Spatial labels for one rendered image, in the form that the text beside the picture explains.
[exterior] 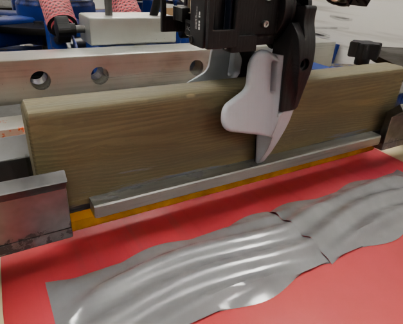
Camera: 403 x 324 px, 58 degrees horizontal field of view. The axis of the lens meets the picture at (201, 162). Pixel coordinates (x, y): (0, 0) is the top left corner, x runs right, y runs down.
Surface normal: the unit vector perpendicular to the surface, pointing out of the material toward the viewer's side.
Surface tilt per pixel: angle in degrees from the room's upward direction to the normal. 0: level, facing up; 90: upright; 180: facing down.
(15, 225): 90
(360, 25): 90
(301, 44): 78
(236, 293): 41
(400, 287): 0
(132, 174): 90
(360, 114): 90
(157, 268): 32
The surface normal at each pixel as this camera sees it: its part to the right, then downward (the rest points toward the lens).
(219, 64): 0.43, 0.53
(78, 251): 0.05, -0.88
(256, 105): 0.50, 0.33
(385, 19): -0.87, 0.19
